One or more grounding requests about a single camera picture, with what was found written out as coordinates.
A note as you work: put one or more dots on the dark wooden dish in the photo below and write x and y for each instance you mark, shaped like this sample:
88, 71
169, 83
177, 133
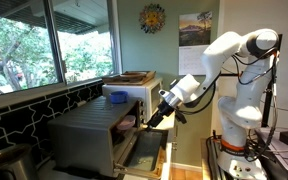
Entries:
132, 74

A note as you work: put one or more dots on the sun wall decoration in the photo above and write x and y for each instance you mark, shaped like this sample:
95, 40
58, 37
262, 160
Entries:
152, 18

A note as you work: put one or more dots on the paper wall calendar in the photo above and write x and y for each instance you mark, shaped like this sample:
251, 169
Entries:
194, 43

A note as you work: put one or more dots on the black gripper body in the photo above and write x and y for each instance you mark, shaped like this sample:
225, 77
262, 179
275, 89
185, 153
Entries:
164, 111

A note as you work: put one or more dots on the metal pot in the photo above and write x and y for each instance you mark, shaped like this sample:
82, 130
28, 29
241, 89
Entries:
9, 163

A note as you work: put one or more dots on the glass toaster oven door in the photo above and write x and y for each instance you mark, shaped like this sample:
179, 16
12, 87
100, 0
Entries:
147, 151

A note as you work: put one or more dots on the blue plastic cup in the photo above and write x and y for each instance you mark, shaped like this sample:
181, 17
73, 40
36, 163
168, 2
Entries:
118, 97

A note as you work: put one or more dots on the silver toaster oven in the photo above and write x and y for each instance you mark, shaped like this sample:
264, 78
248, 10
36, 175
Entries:
84, 136

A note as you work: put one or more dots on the white microwave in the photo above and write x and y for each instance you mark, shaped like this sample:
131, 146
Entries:
147, 95

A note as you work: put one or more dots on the wooden serving tray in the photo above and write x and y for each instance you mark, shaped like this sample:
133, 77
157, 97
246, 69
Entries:
130, 80

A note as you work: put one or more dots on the black camera stand pole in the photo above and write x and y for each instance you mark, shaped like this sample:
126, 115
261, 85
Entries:
267, 100

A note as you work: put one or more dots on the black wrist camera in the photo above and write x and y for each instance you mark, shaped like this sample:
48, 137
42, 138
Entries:
180, 116

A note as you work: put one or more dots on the pink plastic bowl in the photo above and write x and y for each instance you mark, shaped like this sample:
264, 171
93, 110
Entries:
126, 122

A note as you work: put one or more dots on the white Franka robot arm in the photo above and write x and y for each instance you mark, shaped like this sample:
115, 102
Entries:
244, 100

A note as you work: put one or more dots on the window with metal frame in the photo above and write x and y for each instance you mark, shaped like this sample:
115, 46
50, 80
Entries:
50, 50

